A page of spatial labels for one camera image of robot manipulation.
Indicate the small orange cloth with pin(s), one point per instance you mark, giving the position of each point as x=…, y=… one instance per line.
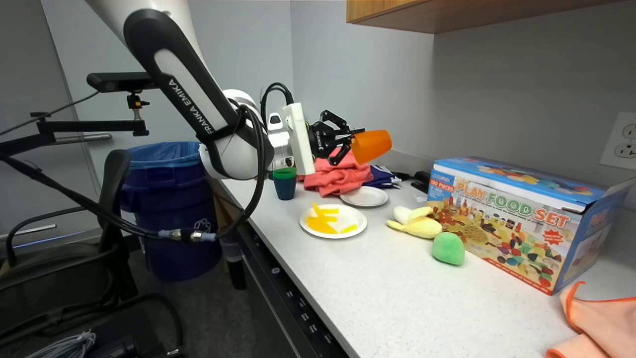
x=602, y=328

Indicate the green toy fruit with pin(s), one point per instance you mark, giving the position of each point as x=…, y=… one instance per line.
x=447, y=249

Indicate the white plate with fries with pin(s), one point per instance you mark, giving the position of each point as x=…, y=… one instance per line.
x=348, y=215

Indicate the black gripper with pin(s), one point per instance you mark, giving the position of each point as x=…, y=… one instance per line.
x=330, y=137

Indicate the green and blue stacked cups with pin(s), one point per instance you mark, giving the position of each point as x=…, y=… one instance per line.
x=284, y=183

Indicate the small blue packet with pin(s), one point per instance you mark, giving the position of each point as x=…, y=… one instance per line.
x=382, y=177

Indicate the large coral red cloth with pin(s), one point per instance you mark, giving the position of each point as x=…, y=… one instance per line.
x=336, y=179

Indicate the blue recycling bin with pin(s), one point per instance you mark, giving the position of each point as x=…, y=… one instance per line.
x=165, y=187

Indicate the orange plastic cup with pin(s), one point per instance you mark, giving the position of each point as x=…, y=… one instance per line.
x=370, y=145

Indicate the yellow toy fries bundle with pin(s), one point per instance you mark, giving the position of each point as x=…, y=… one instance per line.
x=320, y=225

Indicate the black camera on stand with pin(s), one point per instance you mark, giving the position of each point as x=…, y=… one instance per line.
x=121, y=82

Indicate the yellow toy banana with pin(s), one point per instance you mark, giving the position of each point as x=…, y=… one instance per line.
x=413, y=221

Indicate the white wall outlet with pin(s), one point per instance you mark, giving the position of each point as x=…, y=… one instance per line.
x=620, y=143

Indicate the blue play food box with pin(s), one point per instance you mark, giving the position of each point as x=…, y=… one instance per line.
x=537, y=227

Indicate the wooden upper cabinet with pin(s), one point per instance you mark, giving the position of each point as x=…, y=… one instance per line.
x=439, y=16

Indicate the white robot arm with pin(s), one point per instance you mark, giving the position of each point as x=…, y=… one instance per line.
x=227, y=124

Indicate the black camera tripod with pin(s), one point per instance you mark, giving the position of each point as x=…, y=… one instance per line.
x=48, y=130

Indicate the single yellow toy fry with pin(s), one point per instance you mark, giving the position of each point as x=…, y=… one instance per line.
x=324, y=211

